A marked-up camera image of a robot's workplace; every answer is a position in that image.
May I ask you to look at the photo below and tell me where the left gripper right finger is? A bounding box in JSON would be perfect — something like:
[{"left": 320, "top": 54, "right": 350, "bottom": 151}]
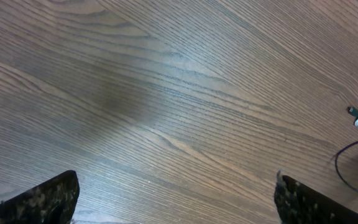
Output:
[{"left": 273, "top": 172, "right": 358, "bottom": 224}]

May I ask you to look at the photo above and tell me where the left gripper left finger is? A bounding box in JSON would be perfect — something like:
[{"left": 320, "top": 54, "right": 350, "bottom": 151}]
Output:
[{"left": 0, "top": 170, "right": 80, "bottom": 224}]

